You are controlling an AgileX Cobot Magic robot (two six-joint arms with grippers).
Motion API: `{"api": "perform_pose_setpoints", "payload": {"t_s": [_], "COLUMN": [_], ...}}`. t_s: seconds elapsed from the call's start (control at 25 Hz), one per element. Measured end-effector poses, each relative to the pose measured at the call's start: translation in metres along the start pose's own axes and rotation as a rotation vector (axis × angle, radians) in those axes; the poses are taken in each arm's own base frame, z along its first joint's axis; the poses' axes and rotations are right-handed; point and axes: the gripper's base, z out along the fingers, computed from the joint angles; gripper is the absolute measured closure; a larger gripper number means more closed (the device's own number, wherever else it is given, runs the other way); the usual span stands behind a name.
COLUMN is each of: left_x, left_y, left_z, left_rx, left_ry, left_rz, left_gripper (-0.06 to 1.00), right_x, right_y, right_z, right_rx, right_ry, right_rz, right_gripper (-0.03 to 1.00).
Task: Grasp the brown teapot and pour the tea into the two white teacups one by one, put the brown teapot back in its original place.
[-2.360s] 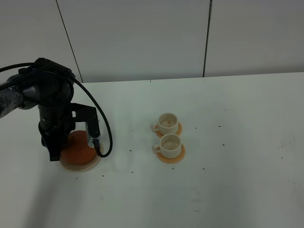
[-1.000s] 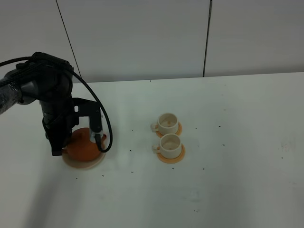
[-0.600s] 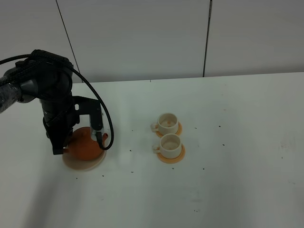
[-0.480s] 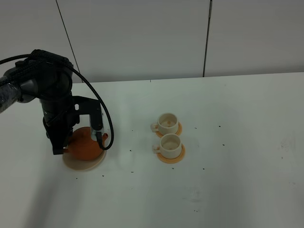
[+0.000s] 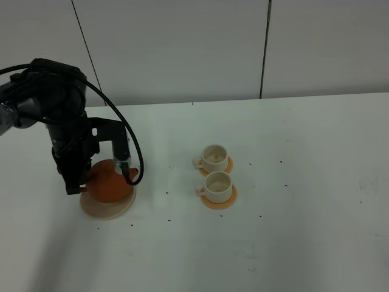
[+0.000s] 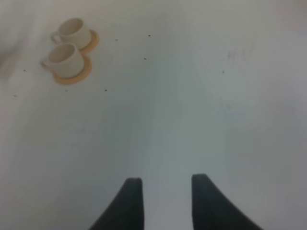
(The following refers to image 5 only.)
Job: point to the far orange cup coaster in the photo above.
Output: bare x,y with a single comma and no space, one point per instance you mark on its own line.
227,170

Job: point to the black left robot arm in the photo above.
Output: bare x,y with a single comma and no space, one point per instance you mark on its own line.
54,94

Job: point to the brown clay teapot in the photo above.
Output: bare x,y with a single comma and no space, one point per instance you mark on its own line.
105,185

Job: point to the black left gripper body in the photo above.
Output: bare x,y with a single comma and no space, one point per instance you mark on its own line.
73,147

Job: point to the white teacup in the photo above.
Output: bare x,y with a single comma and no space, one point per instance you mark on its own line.
217,187
213,158

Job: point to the far white teacup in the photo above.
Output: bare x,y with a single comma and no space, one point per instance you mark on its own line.
213,158

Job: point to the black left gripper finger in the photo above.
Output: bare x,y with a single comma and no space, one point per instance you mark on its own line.
74,180

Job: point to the near white teacup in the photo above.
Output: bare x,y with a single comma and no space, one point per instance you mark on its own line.
217,187

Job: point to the beige round teapot coaster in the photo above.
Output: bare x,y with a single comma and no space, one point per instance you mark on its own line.
108,203

